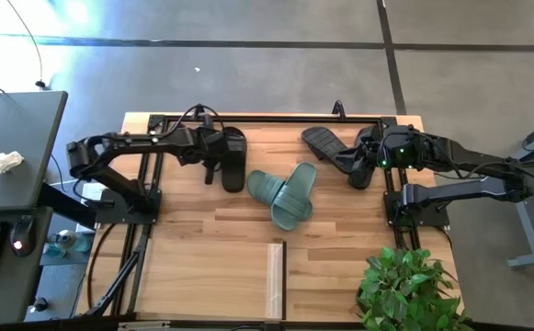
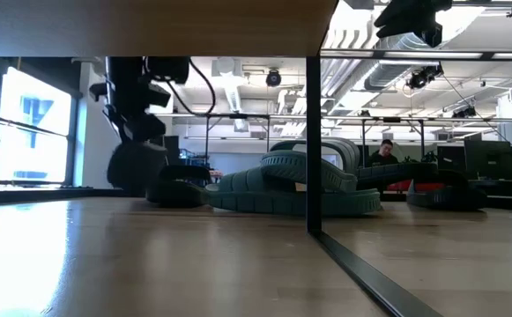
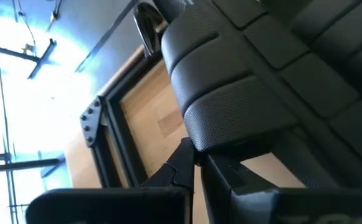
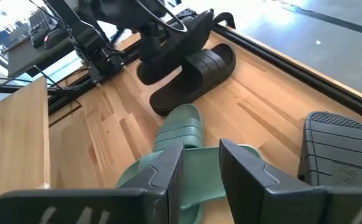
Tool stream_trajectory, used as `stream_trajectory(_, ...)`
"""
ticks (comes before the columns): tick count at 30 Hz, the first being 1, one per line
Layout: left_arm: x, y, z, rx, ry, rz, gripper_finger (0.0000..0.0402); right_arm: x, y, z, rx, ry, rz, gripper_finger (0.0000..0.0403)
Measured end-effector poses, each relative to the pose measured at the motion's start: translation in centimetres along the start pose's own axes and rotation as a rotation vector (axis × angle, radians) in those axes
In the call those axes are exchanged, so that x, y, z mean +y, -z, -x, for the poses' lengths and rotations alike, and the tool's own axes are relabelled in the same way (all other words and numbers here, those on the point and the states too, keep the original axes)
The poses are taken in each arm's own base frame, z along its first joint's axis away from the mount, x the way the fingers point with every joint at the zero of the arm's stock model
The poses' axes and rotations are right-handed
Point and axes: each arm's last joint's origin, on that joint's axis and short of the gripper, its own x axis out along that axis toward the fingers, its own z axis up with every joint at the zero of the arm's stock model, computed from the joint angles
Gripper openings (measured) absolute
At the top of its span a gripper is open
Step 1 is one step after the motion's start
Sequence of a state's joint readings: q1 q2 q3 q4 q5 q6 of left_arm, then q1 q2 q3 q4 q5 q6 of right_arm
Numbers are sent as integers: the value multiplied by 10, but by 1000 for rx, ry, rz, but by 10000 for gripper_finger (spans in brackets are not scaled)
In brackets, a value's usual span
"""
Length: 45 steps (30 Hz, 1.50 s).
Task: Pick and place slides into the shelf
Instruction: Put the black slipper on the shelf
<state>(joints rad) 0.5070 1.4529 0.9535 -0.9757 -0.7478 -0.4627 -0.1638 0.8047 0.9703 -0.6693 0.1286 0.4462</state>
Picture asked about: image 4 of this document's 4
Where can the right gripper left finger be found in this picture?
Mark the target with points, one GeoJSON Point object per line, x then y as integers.
{"type": "Point", "coordinates": [155, 193]}

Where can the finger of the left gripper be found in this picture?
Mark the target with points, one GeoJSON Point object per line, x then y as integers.
{"type": "Point", "coordinates": [149, 46]}

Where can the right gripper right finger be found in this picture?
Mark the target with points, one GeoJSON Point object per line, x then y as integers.
{"type": "Point", "coordinates": [261, 199]}

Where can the black slide sandal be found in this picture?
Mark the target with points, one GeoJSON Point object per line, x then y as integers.
{"type": "Point", "coordinates": [339, 146]}
{"type": "Point", "coordinates": [199, 74]}
{"type": "Point", "coordinates": [180, 46]}

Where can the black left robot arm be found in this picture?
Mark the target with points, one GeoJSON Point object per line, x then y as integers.
{"type": "Point", "coordinates": [87, 40]}

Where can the black computer mouse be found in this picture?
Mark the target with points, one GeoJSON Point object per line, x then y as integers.
{"type": "Point", "coordinates": [54, 37]}

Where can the black keyboard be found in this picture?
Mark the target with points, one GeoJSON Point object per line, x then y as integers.
{"type": "Point", "coordinates": [40, 26]}

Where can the grey desk top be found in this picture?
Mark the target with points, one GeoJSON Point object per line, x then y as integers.
{"type": "Point", "coordinates": [28, 59]}

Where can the black frame hook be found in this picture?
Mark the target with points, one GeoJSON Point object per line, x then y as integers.
{"type": "Point", "coordinates": [227, 17]}

